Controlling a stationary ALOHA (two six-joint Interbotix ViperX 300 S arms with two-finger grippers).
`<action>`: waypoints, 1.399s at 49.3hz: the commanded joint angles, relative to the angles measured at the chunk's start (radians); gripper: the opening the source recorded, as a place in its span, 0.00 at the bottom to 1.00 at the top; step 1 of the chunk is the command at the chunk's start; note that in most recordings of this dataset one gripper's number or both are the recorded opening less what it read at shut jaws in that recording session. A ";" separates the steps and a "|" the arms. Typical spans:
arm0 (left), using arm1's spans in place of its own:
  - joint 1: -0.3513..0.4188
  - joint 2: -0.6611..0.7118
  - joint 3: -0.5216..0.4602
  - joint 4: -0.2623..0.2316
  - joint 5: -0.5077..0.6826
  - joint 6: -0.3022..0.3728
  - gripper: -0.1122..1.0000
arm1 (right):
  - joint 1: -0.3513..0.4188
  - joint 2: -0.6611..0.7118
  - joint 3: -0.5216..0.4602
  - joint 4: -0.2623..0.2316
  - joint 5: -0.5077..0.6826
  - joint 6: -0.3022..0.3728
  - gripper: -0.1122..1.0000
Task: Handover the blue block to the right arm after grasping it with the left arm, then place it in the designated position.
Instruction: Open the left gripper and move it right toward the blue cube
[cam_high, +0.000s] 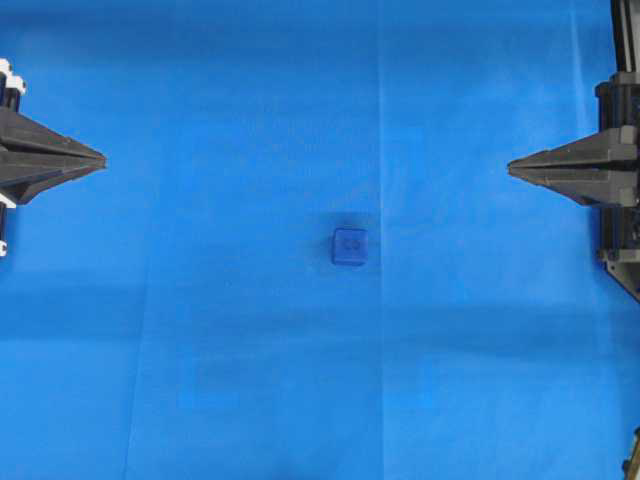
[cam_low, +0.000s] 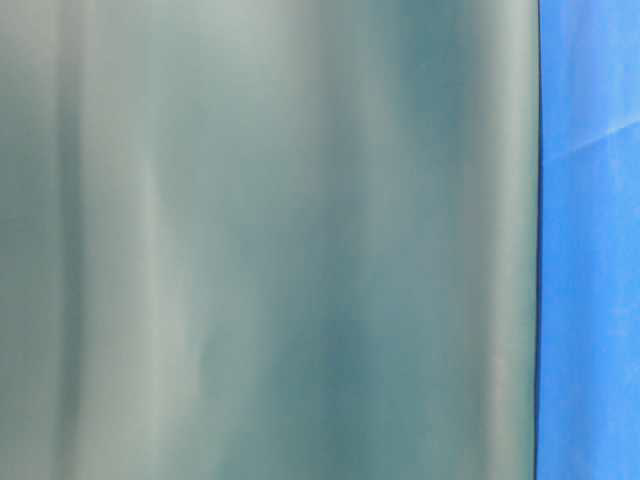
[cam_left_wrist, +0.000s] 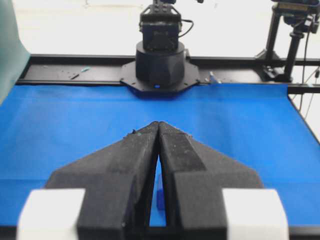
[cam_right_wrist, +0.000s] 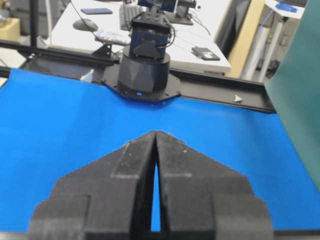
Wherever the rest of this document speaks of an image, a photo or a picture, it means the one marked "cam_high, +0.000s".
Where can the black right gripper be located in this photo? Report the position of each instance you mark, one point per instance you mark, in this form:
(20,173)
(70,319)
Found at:
(615,186)

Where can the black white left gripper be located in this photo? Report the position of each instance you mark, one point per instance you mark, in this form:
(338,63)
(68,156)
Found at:
(20,183)

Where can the blue cube block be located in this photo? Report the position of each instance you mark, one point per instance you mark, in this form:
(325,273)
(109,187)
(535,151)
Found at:
(349,247)

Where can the blue table cloth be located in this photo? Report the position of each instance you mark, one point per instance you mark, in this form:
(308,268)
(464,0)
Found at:
(178,316)

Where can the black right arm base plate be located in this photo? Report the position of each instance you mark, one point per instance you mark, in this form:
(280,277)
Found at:
(624,269)

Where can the black aluminium frame rail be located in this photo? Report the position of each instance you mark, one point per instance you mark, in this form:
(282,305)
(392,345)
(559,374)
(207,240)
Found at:
(625,24)

